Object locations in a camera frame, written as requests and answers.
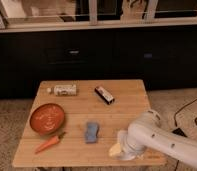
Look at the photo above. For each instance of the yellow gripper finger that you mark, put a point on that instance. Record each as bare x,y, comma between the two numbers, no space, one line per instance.
115,150

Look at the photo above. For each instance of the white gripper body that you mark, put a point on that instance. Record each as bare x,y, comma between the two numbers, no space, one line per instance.
131,149

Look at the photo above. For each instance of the white ceramic cup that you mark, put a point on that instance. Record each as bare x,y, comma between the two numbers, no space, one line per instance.
121,136

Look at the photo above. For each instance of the dark snack bar box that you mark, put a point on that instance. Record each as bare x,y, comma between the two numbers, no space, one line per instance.
104,94

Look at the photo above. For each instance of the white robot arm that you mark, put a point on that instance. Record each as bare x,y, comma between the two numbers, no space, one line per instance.
145,132

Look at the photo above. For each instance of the blue sponge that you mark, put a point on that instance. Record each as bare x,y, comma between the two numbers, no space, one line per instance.
92,129

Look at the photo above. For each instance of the wooden table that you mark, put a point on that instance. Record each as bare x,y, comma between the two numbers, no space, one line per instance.
87,106

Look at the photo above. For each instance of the black power adapter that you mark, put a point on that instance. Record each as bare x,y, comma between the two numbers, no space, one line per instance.
179,131

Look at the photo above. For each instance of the orange carrot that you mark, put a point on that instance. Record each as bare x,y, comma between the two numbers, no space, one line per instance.
52,141

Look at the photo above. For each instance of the red orange plate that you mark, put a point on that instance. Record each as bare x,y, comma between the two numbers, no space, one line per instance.
47,118

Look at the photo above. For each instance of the white labelled bottle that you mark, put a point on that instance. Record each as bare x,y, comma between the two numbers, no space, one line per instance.
63,90

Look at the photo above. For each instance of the dark cabinet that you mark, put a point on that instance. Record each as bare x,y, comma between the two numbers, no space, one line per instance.
163,57

